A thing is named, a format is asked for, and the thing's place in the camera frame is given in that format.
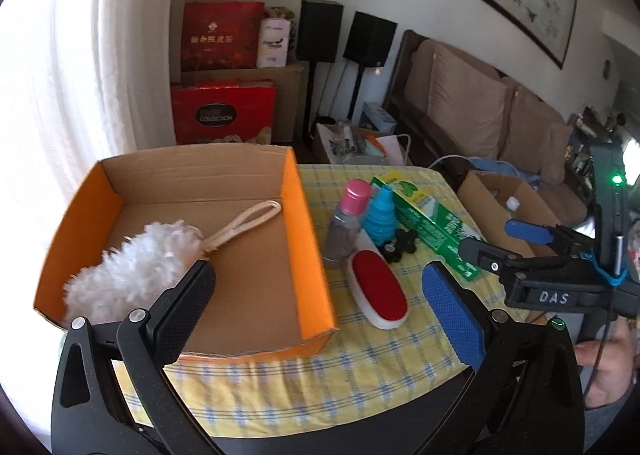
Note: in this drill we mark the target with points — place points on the white fluffy duster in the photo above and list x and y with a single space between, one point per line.
125 265

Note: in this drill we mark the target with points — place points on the black small toy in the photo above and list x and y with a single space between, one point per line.
404 240

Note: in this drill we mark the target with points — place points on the red gift bag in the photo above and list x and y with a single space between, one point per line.
222 37

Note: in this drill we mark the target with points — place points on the white plastic bottle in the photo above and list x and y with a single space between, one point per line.
512 204

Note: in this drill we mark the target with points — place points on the brown wooden sofa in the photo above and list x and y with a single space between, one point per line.
415 100

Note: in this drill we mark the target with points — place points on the large beige sofa cushion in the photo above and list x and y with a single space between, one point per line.
470 100

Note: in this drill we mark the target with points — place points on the large brown cardboard box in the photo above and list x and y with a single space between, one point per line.
290 100

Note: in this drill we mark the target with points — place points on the yellow checked tablecloth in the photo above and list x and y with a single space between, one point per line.
350 375

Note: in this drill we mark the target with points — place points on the orange cardboard box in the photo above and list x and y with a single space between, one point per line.
245 280

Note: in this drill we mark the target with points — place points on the white paper bag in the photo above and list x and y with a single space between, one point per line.
392 150

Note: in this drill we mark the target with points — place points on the green toothpaste box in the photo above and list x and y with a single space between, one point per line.
425 220

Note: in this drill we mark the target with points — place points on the white curtain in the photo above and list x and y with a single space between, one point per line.
90 60

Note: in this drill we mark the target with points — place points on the person's right hand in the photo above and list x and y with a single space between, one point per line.
607 370

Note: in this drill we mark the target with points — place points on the light blue cloth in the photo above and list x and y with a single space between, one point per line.
505 172

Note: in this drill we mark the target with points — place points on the cluttered shelf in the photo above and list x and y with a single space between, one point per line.
590 135

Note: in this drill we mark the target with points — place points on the black speaker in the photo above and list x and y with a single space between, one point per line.
320 30
370 40

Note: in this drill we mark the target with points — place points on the open brown cardboard box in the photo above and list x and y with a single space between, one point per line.
520 215

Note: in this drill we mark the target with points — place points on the cluttered cardboard box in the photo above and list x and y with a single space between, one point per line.
345 145

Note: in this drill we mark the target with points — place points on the gold patterned bag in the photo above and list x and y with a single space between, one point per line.
280 14

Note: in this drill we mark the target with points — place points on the blue and white box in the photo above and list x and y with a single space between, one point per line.
379 116

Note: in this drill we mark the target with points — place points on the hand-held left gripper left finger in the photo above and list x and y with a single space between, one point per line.
185 305

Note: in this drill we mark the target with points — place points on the clear bottle with pink cap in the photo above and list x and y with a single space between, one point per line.
342 235

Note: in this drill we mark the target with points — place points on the black speaker stand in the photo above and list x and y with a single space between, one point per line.
356 92
310 100

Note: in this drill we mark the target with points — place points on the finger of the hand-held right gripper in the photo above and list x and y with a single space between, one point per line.
530 232
482 255

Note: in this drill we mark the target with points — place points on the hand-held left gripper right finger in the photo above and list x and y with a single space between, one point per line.
452 315

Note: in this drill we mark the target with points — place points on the red lint brush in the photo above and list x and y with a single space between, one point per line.
377 290

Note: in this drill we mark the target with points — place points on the red gift box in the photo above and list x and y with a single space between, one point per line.
222 112

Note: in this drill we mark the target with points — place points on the blue collapsible funnel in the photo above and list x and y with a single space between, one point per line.
382 220

